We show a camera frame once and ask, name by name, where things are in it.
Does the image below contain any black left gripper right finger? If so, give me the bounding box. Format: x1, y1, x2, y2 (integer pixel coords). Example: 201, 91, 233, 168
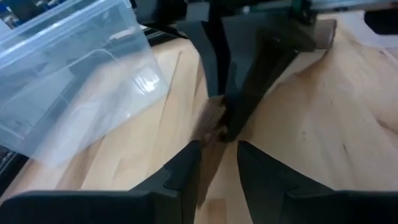
236, 140, 398, 224

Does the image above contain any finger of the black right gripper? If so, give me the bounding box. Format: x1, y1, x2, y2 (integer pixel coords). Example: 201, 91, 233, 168
177, 17, 224, 98
220, 14, 317, 142

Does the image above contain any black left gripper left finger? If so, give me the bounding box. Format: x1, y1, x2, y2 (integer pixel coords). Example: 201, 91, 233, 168
0, 139, 202, 224

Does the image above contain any clear plastic box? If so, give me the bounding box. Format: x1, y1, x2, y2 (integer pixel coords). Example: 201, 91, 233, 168
0, 0, 170, 169

